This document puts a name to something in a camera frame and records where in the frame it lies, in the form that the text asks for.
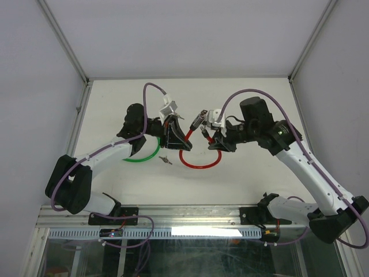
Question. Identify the green cable lock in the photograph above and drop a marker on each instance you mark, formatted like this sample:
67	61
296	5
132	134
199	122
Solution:
146	158

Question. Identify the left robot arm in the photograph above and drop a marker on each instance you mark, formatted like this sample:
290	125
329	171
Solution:
70	185

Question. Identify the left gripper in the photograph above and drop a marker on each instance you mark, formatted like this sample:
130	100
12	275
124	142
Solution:
172	137

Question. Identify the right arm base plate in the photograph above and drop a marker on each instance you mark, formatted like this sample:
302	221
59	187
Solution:
259	217

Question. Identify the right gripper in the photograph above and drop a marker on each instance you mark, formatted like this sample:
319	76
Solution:
219	143

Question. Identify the aluminium mounting rail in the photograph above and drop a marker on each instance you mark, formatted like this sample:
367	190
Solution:
162	215

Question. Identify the green cable lock keys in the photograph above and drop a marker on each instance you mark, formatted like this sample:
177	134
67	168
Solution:
165	160

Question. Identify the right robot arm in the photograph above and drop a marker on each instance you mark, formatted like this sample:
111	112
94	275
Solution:
334	209

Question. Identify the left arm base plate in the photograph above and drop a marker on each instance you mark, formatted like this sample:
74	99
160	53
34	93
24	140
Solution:
127	215

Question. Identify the red cable lock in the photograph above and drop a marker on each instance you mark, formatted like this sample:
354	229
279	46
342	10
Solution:
199	122

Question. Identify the slotted cable duct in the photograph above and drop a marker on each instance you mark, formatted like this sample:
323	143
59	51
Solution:
157	233

